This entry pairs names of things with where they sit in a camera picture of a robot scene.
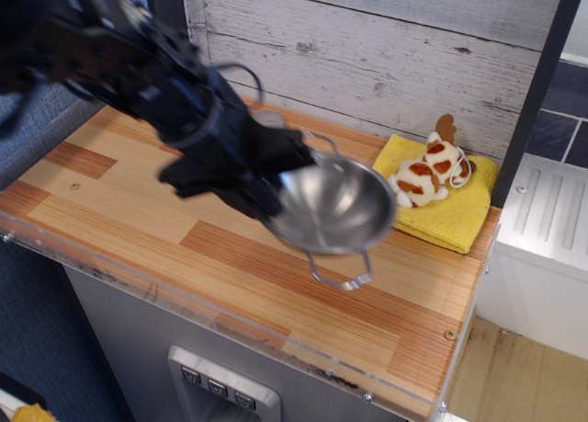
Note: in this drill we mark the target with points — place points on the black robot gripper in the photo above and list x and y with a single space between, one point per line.
223 148

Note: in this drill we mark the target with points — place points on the metal bowl with handles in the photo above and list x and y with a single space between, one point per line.
338 206

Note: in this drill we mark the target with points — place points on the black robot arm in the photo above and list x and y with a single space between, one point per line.
118 52

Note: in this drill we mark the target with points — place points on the clear acrylic table guard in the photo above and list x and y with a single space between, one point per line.
372 336

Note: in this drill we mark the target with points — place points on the brown white plush toy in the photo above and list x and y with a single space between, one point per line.
442 165

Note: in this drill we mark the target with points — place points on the grey toy fridge cabinet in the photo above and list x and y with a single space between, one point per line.
137 338

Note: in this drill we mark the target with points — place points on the yellow folded cloth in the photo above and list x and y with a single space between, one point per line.
454 222

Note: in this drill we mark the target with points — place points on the silver dispenser button panel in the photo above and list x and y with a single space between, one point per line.
220 387

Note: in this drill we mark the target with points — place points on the white cabinet at right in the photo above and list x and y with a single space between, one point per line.
535 282

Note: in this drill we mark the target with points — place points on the yellow object bottom left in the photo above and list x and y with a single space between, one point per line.
32 413

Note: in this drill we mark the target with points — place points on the blue handled metal scoop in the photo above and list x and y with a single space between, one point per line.
270 119

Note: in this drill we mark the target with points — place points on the dark grey right post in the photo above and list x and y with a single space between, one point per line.
548 61

